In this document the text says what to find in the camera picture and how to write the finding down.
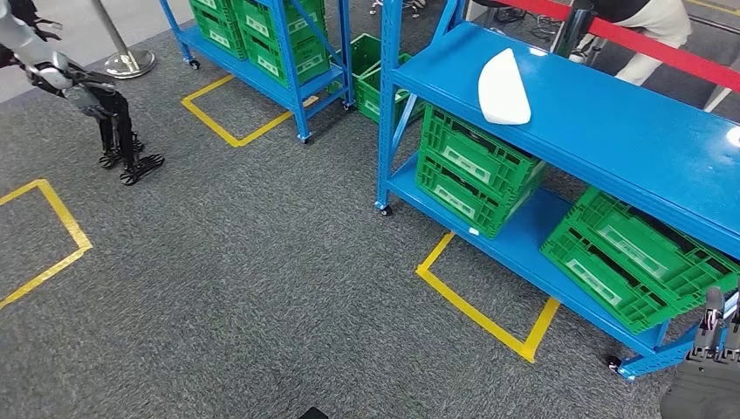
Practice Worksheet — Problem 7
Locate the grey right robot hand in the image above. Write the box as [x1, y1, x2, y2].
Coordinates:
[659, 285, 740, 419]

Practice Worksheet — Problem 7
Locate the white curved plastic part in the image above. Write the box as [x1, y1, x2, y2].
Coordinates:
[477, 47, 532, 127]

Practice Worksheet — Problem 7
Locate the blue metal shelf rack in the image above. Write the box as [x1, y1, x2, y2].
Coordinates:
[159, 0, 355, 145]
[374, 0, 740, 383]

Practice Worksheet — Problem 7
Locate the yellow floor tape mark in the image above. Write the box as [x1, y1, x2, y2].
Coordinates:
[415, 232, 562, 366]

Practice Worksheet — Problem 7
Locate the white table leg panel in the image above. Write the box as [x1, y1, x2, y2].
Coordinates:
[702, 85, 733, 113]

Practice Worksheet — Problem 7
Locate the red barrier belt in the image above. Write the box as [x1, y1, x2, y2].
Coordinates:
[589, 17, 740, 93]
[494, 0, 573, 23]

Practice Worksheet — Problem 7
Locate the person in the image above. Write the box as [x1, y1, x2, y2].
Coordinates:
[569, 0, 693, 88]

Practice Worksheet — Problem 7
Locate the black silver humanoid robot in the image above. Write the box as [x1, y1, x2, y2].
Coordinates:
[0, 0, 166, 188]

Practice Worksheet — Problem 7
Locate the chrome round stand base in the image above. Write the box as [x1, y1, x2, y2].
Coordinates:
[89, 0, 157, 80]

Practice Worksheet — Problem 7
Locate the black stanchion post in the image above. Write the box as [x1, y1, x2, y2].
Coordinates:
[550, 0, 597, 59]

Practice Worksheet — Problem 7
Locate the black cable bundle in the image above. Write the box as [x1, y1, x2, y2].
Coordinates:
[494, 5, 559, 43]

